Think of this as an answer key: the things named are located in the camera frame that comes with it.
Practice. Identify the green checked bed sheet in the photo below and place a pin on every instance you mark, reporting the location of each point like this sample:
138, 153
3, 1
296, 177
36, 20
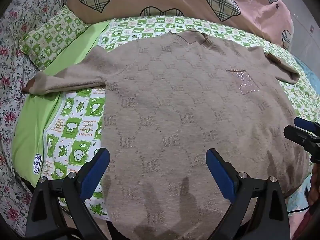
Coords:
82, 130

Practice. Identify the light blue cloth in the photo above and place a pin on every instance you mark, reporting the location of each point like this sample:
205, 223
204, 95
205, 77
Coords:
310, 72

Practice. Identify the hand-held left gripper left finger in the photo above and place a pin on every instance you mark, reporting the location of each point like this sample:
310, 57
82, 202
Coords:
93, 172

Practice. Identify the beige knit sweater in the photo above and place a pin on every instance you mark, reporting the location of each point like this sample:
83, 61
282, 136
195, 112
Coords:
175, 105

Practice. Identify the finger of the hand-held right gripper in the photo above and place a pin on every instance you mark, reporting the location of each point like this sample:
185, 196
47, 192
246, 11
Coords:
298, 136
306, 124

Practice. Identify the pink cloth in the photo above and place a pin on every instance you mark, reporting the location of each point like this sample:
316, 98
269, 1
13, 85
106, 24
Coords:
300, 226

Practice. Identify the floral bed cover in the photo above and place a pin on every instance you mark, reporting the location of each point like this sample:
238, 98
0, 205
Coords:
10, 85

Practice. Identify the green checked pillow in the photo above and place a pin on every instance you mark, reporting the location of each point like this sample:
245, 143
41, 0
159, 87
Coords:
52, 35

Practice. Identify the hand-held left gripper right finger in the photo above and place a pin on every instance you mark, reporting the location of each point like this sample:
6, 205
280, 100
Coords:
221, 172

